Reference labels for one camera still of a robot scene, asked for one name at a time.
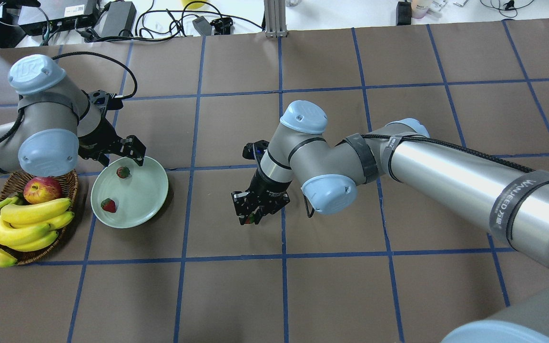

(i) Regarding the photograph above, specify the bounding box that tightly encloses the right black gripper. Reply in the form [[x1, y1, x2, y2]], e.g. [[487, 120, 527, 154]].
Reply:
[[231, 169, 292, 225]]

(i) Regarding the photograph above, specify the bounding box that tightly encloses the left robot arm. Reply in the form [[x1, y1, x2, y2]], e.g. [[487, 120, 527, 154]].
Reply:
[[0, 54, 146, 177]]

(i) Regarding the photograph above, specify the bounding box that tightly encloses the yellow banana bunch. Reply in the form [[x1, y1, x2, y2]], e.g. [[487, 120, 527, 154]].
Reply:
[[0, 197, 74, 268]]

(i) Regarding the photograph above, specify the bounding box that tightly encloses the small black charger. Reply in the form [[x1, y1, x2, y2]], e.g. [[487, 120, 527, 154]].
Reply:
[[192, 17, 214, 36]]

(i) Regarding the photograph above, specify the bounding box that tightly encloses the light green plate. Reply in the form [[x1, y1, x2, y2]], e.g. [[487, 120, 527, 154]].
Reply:
[[90, 156, 169, 229]]

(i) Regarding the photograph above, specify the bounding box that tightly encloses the red apple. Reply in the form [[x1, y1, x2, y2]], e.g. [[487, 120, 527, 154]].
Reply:
[[22, 177, 63, 204]]

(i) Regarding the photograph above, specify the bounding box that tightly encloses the black cable bundle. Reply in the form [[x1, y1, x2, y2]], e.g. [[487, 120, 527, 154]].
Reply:
[[134, 0, 263, 42]]

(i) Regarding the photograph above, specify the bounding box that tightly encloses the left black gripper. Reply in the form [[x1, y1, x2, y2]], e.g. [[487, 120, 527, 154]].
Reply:
[[78, 119, 146, 167]]

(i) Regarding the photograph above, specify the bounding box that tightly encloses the aluminium frame post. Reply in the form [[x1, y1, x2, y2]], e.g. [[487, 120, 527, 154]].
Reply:
[[264, 0, 288, 38]]

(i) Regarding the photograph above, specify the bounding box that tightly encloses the strawberry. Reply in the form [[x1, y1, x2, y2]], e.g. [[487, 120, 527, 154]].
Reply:
[[115, 166, 131, 179], [243, 213, 255, 224], [100, 198, 116, 213]]

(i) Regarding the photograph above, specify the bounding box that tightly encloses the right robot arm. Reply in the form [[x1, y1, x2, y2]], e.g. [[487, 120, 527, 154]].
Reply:
[[231, 100, 549, 343]]

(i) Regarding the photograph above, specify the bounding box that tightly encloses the black power adapter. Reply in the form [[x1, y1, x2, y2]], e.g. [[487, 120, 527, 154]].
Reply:
[[100, 1, 137, 38]]

